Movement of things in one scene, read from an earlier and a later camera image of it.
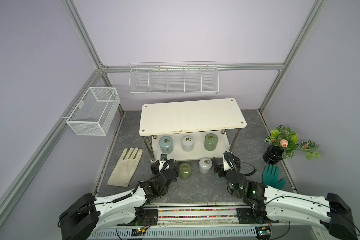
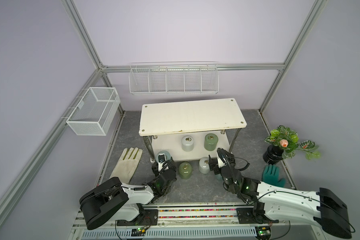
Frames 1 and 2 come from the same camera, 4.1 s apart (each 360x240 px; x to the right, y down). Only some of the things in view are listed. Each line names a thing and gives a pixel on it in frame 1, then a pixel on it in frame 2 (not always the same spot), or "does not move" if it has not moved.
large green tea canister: [184, 170] does not move
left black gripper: [155, 167] does not move
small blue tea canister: [166, 144] → [167, 155]
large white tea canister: [205, 164] does not move
